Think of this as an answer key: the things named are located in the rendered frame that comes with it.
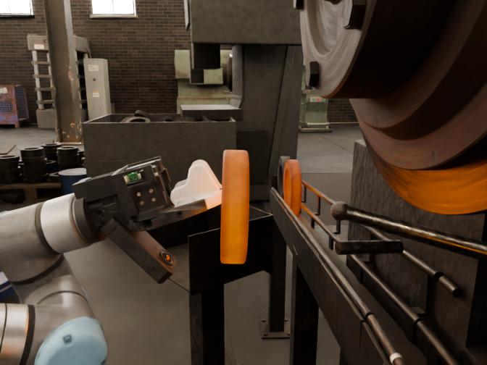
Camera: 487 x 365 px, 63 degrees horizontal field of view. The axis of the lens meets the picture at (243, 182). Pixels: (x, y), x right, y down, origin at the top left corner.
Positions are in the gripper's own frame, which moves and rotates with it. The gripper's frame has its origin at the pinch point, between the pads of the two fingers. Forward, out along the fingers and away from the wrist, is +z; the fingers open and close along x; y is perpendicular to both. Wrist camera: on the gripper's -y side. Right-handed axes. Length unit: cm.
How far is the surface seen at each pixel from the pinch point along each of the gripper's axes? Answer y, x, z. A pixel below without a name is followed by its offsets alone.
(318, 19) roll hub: 17.4, -10.1, 13.8
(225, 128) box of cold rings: -8, 220, -6
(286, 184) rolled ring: -21, 80, 14
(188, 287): -20.0, 18.2, -14.4
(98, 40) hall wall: 222, 979, -270
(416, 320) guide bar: -19.8, -8.7, 17.9
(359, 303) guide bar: -17.4, -5.7, 12.1
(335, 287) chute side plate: -19.1, 2.6, 10.8
